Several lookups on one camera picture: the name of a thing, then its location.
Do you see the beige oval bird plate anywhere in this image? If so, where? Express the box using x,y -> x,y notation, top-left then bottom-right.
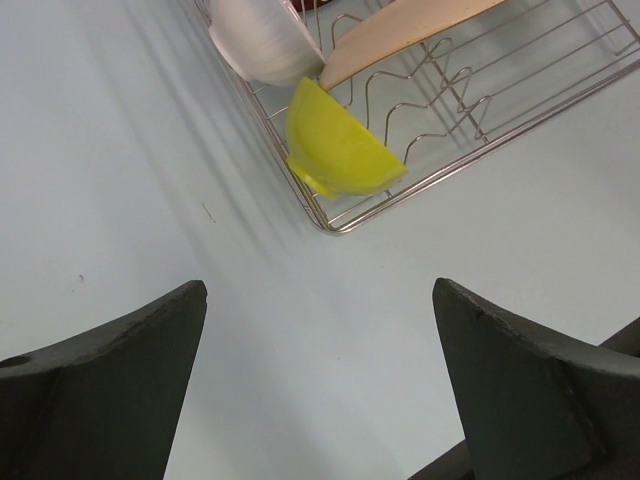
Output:
319,0 -> 502,90

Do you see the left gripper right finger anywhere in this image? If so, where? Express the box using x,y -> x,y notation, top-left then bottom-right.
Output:
432,278 -> 639,479

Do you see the white ceramic bowl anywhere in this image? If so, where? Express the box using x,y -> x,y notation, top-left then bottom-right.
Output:
208,0 -> 325,87

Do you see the red rimmed round plate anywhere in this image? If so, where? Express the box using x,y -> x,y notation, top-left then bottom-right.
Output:
290,0 -> 332,12

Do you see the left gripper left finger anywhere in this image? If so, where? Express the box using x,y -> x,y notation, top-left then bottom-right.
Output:
1,280 -> 207,479

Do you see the lime green bowl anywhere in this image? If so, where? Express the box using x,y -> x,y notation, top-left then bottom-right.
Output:
285,77 -> 408,200

